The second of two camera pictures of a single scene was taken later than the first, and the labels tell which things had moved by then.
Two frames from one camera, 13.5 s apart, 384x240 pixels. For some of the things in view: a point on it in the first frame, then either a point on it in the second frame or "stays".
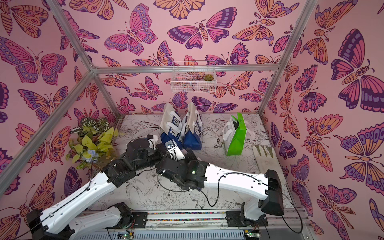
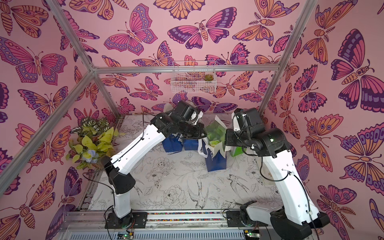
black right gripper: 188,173 → 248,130
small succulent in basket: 208,77 stays
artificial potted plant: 92,143 stays
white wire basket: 194,77 stays
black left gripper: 161,150 → 200,129
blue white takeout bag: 182,139 → 212,148
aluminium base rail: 208,225 stays
